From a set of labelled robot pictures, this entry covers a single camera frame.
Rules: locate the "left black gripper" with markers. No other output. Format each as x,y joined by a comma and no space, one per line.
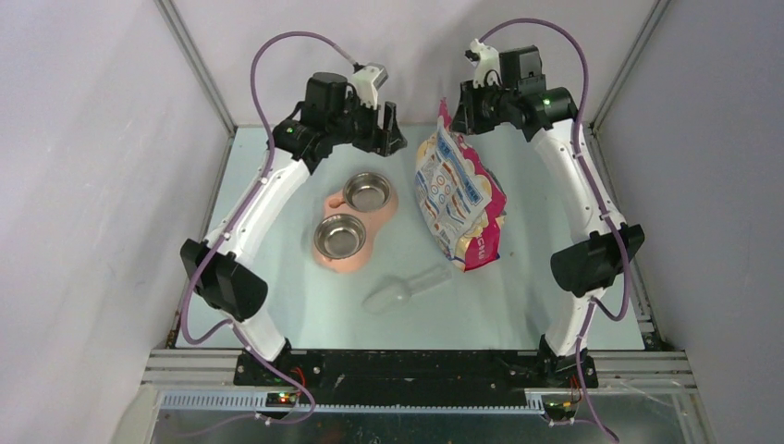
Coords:
383,141

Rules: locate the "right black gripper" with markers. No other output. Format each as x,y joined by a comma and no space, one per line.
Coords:
462,122

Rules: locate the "pink pet food bag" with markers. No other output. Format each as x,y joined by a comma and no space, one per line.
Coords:
461,201

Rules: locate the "clear plastic scoop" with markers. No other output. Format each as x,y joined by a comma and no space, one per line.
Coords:
392,292

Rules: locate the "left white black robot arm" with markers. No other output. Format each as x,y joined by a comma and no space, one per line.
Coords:
335,110

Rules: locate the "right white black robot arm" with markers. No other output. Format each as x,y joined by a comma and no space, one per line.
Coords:
509,87

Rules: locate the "far steel bowl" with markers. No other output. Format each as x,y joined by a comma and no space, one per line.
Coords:
367,192

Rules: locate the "steel bowl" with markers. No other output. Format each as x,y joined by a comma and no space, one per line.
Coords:
339,236
367,192

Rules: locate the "near steel bowl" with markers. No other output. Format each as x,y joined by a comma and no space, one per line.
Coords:
339,236

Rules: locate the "pink double bowl feeder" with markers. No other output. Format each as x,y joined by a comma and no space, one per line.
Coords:
373,222

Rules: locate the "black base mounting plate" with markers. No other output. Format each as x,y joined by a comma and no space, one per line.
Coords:
472,378

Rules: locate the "left controller board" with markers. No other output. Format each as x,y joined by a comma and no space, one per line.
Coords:
281,400

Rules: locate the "controller board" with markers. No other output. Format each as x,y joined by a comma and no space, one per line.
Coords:
281,400
560,413

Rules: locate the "right controller board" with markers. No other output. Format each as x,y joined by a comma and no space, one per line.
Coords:
560,413

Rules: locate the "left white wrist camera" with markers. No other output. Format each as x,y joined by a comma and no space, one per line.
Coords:
367,80

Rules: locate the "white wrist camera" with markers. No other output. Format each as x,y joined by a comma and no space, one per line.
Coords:
486,64
367,80

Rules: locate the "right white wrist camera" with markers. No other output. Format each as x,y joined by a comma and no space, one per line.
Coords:
486,64

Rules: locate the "right corner aluminium post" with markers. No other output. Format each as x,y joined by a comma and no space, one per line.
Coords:
630,60

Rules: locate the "corner aluminium post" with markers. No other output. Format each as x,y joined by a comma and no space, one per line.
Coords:
188,47
630,60

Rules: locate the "left corner aluminium post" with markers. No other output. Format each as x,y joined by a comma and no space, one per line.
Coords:
188,47

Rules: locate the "aluminium front frame rail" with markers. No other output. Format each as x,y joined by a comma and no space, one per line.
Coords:
203,380

